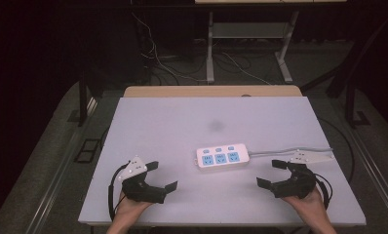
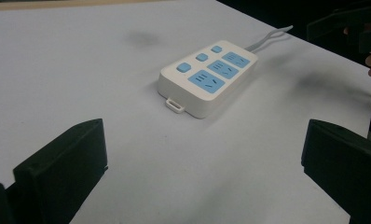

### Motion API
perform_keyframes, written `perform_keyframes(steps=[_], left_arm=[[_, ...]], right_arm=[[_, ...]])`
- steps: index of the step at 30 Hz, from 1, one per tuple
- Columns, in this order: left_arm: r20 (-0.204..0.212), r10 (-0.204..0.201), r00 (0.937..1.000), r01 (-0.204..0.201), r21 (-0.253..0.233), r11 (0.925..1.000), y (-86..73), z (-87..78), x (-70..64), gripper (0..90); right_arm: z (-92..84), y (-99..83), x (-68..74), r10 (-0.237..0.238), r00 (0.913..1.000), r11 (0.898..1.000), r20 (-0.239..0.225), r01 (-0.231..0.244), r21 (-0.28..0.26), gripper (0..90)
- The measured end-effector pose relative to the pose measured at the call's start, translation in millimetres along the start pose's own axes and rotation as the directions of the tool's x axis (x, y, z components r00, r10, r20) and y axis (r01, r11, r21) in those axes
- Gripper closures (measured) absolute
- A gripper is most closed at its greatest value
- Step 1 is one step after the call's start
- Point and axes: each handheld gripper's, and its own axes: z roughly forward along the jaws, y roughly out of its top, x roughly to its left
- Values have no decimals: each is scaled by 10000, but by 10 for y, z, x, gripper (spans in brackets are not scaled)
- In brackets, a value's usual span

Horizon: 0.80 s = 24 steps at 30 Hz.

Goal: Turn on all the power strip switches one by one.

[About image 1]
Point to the person's left hand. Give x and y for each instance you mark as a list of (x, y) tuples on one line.
[(130, 209)]

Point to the white metal desk frame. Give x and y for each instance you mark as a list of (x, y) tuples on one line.
[(210, 48)]

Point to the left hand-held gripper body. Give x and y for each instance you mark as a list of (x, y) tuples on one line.
[(140, 191)]

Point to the black metal stand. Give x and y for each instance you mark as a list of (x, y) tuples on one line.
[(351, 97), (82, 100)]

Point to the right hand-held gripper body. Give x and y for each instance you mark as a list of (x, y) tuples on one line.
[(296, 187)]

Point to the aluminium floor rail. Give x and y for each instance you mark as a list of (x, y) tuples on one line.
[(374, 175), (57, 175)]

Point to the person's right hand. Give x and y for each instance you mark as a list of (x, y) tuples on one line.
[(310, 208)]

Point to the black floor frame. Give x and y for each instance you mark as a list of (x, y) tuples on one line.
[(88, 151)]

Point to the white power strip blue sockets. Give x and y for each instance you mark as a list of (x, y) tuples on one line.
[(222, 157)]

